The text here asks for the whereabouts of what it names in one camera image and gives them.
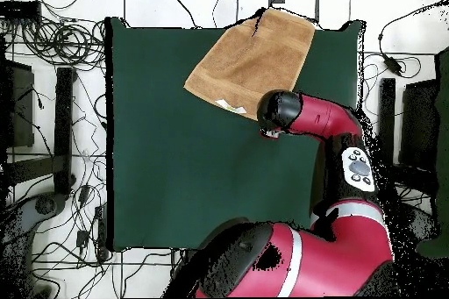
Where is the tan terry towel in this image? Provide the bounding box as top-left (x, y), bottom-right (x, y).
top-left (182, 7), bottom-right (316, 122)

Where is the dark flat box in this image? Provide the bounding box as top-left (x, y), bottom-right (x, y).
top-left (398, 79), bottom-right (439, 174)
top-left (0, 58), bottom-right (36, 149)

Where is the black flat device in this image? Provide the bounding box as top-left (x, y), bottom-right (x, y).
top-left (0, 0), bottom-right (42, 21)

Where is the dark green table cloth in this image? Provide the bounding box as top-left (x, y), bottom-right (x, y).
top-left (104, 16), bottom-right (367, 253)

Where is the black stand leg bar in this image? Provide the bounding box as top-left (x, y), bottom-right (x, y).
top-left (53, 66), bottom-right (77, 196)
top-left (376, 76), bottom-right (396, 174)

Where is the black power strip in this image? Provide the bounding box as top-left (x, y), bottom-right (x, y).
top-left (93, 203), bottom-right (109, 261)

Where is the dark stand base foot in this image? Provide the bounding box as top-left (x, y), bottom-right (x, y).
top-left (0, 190), bottom-right (69, 298)

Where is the black coiled cable bundle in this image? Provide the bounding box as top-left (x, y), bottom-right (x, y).
top-left (20, 18), bottom-right (106, 68)

